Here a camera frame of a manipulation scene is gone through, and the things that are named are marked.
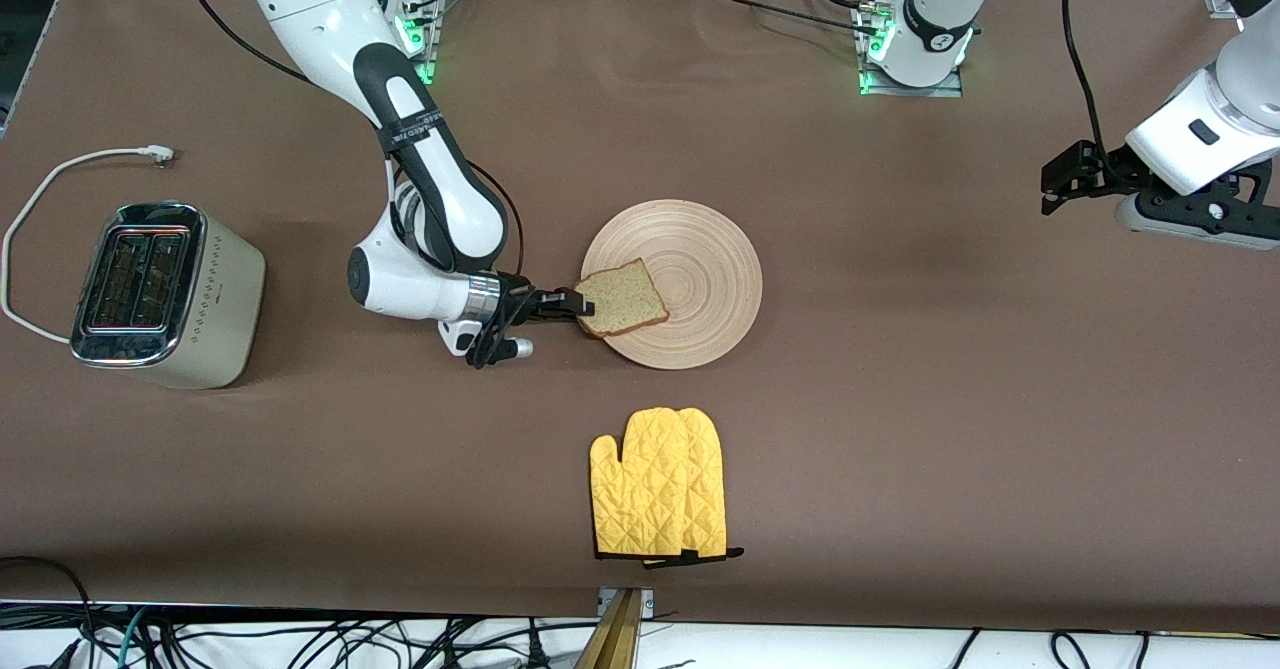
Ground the slice of brown-crust bread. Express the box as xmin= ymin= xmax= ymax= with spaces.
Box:
xmin=574 ymin=258 xmax=670 ymax=339

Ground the round wooden plate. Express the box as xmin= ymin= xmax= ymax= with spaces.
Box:
xmin=580 ymin=199 xmax=764 ymax=371

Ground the cream and chrome toaster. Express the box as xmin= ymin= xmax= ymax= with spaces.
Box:
xmin=68 ymin=201 xmax=267 ymax=391

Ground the yellow quilted oven mitt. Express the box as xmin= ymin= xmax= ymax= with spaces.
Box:
xmin=589 ymin=407 xmax=746 ymax=566

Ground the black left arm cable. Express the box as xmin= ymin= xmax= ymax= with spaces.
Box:
xmin=1060 ymin=0 xmax=1113 ymax=165

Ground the black cable on table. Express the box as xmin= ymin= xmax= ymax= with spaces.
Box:
xmin=715 ymin=0 xmax=881 ymax=38

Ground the aluminium profile rail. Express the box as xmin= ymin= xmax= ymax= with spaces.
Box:
xmin=573 ymin=587 xmax=643 ymax=669

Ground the white toaster power cable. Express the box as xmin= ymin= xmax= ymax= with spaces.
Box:
xmin=0 ymin=145 xmax=176 ymax=345

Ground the teal floor cable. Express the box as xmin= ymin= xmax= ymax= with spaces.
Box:
xmin=118 ymin=607 xmax=151 ymax=669

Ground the black looped floor cable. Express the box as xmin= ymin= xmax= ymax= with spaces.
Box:
xmin=0 ymin=556 xmax=96 ymax=669

